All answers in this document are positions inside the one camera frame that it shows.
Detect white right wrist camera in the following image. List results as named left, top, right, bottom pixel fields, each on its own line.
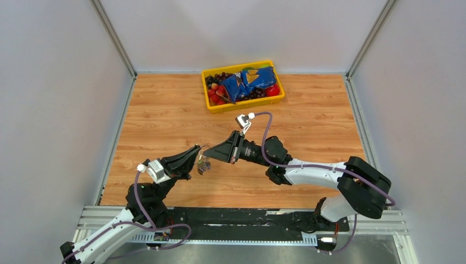
left=235, top=112, right=256, bottom=135

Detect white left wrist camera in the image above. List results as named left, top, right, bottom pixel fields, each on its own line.
left=136, top=159, right=171, bottom=184

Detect yellow plastic bin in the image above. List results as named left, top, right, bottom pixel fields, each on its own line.
left=201, top=60, right=285, bottom=113

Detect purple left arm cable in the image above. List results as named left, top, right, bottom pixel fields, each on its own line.
left=61, top=171, right=192, bottom=264

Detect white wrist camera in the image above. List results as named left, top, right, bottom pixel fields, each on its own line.
left=136, top=159, right=171, bottom=184
left=235, top=112, right=256, bottom=135

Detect dark grape bunch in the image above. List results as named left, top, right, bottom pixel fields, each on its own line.
left=204, top=72, right=233, bottom=87

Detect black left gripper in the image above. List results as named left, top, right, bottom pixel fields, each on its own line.
left=153, top=145, right=201, bottom=203

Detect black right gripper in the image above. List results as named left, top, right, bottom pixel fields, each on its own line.
left=203, top=130, right=271, bottom=168

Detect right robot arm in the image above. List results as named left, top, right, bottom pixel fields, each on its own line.
left=203, top=130, right=391, bottom=230

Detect red tomato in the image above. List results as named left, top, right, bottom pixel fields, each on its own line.
left=265, top=84, right=280, bottom=97

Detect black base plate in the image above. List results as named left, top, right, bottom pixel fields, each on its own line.
left=153, top=207, right=350, bottom=242

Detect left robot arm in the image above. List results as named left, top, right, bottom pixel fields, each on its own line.
left=60, top=144, right=202, bottom=263

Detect blue snack bag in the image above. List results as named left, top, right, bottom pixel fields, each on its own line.
left=220, top=66, right=278, bottom=102

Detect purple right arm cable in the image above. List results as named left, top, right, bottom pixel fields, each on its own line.
left=253, top=111, right=396, bottom=255

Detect red strawberries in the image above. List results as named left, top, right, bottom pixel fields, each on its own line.
left=207, top=83, right=230, bottom=106

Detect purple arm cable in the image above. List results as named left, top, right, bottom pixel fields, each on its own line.
left=253, top=111, right=396, bottom=255
left=61, top=171, right=192, bottom=264

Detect large metal keyring with keys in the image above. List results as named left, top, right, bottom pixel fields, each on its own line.
left=196, top=145, right=212, bottom=175

